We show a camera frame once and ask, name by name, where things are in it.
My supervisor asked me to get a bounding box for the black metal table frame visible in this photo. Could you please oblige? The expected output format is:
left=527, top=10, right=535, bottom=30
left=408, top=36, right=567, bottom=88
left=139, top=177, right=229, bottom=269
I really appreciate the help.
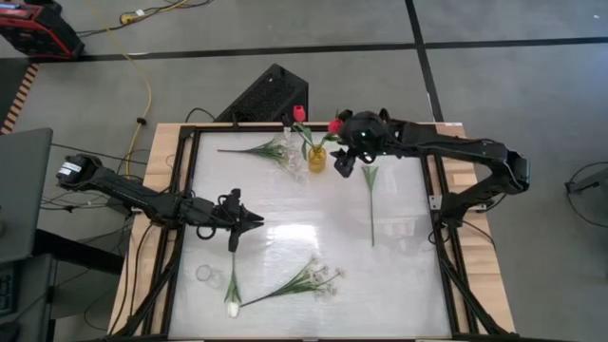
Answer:
left=106, top=122, right=522, bottom=342

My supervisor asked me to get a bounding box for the red and black tool case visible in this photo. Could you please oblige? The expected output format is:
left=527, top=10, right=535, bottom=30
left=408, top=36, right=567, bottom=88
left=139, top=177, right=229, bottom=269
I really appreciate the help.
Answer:
left=0, top=0, right=86, bottom=61

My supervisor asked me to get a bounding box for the red artificial tulip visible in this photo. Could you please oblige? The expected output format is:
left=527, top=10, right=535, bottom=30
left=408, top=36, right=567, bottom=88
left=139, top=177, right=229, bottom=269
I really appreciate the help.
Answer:
left=316, top=118, right=344, bottom=152
left=292, top=104, right=315, bottom=162

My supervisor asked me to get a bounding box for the yellow floor cable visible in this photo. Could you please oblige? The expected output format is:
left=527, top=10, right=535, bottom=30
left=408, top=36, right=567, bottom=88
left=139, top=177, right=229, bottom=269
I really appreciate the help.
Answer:
left=83, top=0, right=153, bottom=165

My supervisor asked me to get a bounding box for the black computer tower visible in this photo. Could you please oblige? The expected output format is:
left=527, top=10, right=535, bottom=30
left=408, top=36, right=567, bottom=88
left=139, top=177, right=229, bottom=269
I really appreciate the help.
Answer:
left=214, top=63, right=310, bottom=124

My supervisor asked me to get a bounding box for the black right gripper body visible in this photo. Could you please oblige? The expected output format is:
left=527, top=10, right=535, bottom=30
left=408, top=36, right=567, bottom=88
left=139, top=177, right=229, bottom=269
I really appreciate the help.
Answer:
left=342, top=141, right=371, bottom=167

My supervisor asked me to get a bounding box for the white flower spray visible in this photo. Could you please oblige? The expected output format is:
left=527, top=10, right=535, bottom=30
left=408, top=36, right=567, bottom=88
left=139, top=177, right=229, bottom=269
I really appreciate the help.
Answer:
left=217, top=135, right=308, bottom=184
left=239, top=256, right=347, bottom=309

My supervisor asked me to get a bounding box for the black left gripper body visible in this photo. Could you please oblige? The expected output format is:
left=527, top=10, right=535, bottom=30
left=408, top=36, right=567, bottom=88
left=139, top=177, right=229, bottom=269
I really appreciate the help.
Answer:
left=192, top=188, right=244, bottom=253

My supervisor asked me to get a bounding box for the grey side desk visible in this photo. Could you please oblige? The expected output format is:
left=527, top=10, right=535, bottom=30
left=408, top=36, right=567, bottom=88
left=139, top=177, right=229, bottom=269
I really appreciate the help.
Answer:
left=0, top=126, right=54, bottom=265

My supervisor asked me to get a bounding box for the yellow glass vase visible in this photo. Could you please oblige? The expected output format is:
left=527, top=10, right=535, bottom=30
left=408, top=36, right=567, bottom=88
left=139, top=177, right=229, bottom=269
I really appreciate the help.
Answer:
left=307, top=145, right=328, bottom=174

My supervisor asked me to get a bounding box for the clear glass vase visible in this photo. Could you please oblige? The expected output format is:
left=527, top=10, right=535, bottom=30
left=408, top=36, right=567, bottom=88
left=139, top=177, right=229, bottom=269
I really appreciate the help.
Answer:
left=194, top=263, right=224, bottom=291

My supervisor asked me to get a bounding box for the grey stand foot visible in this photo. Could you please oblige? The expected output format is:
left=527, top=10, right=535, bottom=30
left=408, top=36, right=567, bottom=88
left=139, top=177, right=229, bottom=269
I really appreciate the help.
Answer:
left=563, top=166, right=608, bottom=196

